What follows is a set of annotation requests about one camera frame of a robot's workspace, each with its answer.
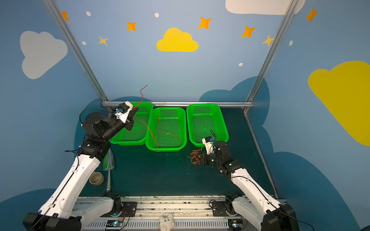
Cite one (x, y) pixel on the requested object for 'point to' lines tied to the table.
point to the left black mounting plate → (128, 210)
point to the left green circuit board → (114, 223)
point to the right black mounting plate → (223, 209)
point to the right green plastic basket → (205, 120)
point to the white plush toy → (166, 222)
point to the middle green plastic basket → (167, 130)
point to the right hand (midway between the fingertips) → (199, 153)
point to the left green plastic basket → (137, 135)
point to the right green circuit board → (235, 224)
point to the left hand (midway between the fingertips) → (135, 105)
